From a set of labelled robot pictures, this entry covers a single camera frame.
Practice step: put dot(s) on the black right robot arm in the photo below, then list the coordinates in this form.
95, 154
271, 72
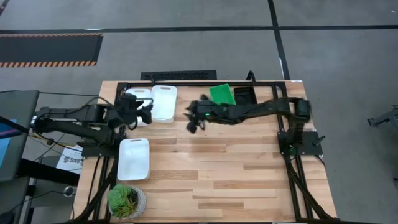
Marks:
264, 109

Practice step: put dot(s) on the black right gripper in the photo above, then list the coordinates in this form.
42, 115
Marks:
205, 111

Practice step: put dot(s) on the grey tripod stand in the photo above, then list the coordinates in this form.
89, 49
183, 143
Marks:
385, 118

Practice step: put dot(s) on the black desk frame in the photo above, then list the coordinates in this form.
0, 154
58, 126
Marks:
49, 172

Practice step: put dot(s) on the white woven plant pot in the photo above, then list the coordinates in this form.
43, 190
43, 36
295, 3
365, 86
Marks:
141, 199

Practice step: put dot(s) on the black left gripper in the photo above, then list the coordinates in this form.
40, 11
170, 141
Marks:
129, 109

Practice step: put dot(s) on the black floor vent grille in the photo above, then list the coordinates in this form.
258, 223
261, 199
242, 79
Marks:
178, 75

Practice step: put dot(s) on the grey monitor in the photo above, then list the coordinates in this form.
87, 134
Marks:
18, 105

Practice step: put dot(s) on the white plastic basket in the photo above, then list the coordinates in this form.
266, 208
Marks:
141, 93
164, 104
133, 160

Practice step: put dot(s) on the green artificial succulent plant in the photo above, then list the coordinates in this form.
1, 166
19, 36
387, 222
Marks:
118, 197

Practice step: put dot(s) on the white printed paper sheet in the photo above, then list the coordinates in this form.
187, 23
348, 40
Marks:
70, 160

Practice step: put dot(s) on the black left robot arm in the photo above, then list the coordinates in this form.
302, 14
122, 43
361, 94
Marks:
77, 116

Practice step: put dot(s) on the black plastic basket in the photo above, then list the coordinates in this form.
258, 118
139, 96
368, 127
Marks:
245, 95

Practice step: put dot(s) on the black mat with hazard stripes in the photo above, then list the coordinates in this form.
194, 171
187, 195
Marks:
49, 49

